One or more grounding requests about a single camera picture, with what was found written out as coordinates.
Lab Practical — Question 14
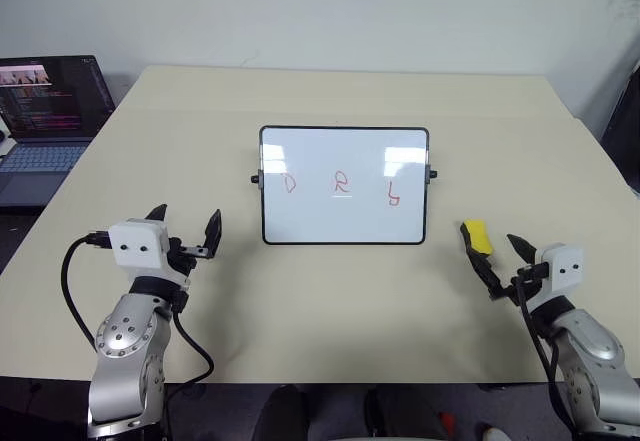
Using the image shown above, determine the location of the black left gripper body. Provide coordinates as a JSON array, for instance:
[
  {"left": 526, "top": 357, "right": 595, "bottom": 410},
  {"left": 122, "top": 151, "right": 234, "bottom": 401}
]
[{"left": 165, "top": 236, "right": 211, "bottom": 277}]

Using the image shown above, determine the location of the yellow sponge eraser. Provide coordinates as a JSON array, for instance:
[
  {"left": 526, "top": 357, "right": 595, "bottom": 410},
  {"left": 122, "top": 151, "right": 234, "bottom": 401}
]
[{"left": 462, "top": 218, "right": 494, "bottom": 256}]

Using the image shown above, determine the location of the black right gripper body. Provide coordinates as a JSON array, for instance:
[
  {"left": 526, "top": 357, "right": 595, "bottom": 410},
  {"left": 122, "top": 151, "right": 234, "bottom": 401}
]
[{"left": 487, "top": 274, "right": 543, "bottom": 308}]

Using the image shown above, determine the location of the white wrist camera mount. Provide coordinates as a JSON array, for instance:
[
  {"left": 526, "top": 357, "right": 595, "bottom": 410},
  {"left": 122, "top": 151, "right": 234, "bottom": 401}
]
[
  {"left": 108, "top": 217, "right": 170, "bottom": 268},
  {"left": 533, "top": 243, "right": 586, "bottom": 308}
]

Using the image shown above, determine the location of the open grey laptop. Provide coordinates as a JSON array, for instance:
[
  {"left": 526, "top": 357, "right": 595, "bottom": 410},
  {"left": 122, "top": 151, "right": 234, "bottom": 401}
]
[{"left": 0, "top": 54, "right": 118, "bottom": 210}]

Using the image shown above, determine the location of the small black-framed whiteboard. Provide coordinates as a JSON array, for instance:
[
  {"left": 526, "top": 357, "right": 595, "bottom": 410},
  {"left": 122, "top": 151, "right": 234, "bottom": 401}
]
[{"left": 250, "top": 125, "right": 439, "bottom": 247}]

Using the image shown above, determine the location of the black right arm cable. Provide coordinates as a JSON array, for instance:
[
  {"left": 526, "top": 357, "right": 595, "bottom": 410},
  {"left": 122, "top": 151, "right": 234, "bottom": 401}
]
[{"left": 514, "top": 263, "right": 577, "bottom": 435}]

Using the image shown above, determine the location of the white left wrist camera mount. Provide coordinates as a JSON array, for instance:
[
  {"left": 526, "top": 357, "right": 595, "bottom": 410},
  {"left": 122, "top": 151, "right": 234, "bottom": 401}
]
[{"left": 108, "top": 217, "right": 170, "bottom": 268}]

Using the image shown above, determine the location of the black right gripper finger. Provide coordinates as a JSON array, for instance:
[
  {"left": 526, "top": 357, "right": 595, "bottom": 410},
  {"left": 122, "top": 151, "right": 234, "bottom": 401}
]
[
  {"left": 459, "top": 221, "right": 503, "bottom": 298},
  {"left": 506, "top": 233, "right": 537, "bottom": 265}
]

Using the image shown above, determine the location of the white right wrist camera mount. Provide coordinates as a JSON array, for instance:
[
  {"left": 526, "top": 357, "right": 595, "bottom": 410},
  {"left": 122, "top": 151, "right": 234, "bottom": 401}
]
[{"left": 533, "top": 243, "right": 586, "bottom": 308}]

